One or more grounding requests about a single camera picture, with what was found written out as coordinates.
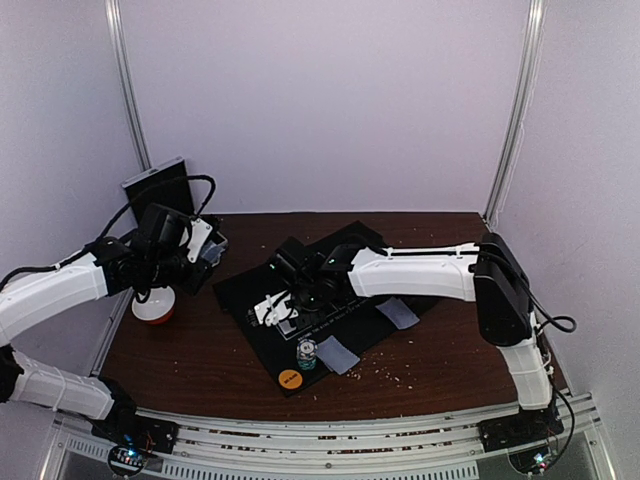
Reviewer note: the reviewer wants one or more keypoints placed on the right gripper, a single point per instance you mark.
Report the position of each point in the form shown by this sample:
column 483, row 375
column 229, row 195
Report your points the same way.
column 288, row 292

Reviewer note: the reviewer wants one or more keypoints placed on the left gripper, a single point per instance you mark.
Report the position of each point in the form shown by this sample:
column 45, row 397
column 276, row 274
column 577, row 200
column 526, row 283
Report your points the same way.
column 192, row 282

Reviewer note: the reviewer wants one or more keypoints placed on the blue playing card deck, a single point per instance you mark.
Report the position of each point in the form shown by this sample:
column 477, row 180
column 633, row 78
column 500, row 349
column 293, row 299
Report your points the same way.
column 212, row 252

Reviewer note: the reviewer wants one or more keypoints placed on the multicolour poker chip stack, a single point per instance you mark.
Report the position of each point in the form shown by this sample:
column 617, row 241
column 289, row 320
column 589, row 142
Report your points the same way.
column 306, row 354

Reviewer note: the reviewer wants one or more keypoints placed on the dealt playing card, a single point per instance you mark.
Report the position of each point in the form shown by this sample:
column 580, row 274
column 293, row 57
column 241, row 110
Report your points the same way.
column 398, row 313
column 340, row 359
column 324, row 346

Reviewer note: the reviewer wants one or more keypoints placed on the orange big blind button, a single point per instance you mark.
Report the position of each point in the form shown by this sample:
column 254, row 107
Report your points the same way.
column 290, row 379

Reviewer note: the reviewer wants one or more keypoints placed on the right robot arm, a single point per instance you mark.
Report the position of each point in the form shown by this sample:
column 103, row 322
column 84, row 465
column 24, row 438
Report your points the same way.
column 485, row 274

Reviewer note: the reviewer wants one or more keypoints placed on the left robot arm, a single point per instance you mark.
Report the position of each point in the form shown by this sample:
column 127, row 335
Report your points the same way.
column 35, row 295

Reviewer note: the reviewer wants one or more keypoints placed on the orange white bowl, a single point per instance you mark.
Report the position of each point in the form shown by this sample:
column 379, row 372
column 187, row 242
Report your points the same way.
column 158, row 307

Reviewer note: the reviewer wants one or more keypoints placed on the aluminium poker chip case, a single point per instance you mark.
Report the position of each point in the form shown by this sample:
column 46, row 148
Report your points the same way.
column 169, row 185

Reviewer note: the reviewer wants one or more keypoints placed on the black poker mat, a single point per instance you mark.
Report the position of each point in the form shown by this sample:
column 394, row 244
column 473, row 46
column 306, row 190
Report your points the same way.
column 353, row 320

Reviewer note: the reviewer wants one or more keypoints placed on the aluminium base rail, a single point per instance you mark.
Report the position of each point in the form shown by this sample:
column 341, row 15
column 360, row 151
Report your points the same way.
column 438, row 446

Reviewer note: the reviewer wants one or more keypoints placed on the aluminium frame post left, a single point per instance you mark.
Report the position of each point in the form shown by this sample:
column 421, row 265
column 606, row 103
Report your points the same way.
column 118, row 41

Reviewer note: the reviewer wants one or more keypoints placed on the aluminium frame post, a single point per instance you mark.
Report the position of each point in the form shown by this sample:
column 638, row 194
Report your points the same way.
column 118, row 41
column 524, row 88

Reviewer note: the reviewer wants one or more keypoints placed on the aluminium frame post right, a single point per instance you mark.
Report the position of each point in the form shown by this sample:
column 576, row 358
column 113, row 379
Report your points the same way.
column 524, row 88

